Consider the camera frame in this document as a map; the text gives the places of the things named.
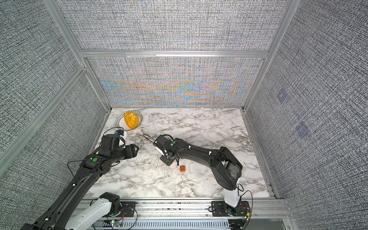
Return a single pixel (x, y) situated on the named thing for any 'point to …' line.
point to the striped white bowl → (120, 123)
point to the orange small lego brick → (182, 168)
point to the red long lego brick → (171, 164)
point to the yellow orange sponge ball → (132, 120)
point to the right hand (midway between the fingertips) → (168, 154)
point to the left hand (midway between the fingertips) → (136, 147)
